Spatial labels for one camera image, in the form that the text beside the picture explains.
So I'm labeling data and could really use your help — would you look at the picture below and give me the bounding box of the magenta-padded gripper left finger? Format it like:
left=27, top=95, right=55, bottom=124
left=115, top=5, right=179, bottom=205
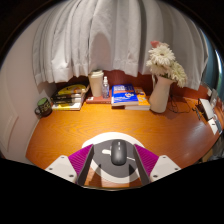
left=44, top=143, right=95, bottom=187

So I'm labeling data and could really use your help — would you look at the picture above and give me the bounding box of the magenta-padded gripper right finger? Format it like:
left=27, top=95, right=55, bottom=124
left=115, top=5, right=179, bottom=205
left=132, top=143, right=182, bottom=187

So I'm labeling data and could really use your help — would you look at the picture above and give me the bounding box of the dark grey computer mouse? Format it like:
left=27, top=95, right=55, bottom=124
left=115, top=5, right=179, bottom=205
left=110, top=139, right=128, bottom=167

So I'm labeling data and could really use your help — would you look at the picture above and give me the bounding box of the white and grey mouse pad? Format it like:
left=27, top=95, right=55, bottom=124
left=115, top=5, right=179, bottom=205
left=81, top=131, right=146, bottom=184

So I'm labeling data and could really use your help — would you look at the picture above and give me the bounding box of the white and yellow book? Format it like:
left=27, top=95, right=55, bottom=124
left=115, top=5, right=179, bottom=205
left=51, top=101, right=84, bottom=111

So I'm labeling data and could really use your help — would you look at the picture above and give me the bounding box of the dark mug with green inside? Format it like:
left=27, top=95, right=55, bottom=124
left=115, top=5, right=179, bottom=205
left=34, top=96, right=53, bottom=118

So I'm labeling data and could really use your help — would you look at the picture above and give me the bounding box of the thick black book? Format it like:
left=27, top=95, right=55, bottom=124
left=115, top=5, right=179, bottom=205
left=50, top=97, right=86, bottom=105

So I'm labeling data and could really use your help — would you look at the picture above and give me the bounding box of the thin black book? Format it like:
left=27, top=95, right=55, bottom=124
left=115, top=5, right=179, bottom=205
left=50, top=93, right=87, bottom=101

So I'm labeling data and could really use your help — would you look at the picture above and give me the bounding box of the white pitcher vase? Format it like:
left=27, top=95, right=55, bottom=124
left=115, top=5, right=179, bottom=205
left=148, top=75, right=175, bottom=114

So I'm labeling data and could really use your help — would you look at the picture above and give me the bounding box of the white electronic device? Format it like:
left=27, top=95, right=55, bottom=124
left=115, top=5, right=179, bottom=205
left=196, top=96, right=224, bottom=134

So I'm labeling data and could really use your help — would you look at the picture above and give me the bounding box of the dark red book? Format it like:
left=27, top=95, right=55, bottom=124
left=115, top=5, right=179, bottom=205
left=85, top=94, right=113, bottom=105

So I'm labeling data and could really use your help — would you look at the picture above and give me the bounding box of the black and yellow book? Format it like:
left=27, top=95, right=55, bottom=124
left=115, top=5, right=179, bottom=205
left=54, top=84, right=90, bottom=98

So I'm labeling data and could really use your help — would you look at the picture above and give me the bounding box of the blue book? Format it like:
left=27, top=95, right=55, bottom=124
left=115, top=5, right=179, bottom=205
left=110, top=83, right=140, bottom=107

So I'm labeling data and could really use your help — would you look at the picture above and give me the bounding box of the clear spray bottle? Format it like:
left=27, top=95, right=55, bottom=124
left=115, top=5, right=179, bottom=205
left=101, top=76, right=111, bottom=99

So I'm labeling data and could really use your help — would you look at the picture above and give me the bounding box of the cream travel tumbler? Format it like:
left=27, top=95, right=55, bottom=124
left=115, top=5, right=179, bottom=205
left=87, top=69, right=105, bottom=98

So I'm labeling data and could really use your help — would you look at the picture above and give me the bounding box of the white flower bouquet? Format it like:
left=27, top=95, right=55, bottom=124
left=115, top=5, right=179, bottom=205
left=145, top=40, right=188, bottom=89

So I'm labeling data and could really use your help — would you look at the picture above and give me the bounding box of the white pleated curtain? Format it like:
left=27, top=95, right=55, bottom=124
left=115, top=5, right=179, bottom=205
left=32, top=0, right=209, bottom=91

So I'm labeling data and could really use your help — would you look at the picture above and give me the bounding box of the black cable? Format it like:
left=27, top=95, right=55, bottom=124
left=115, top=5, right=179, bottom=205
left=166, top=94, right=193, bottom=114

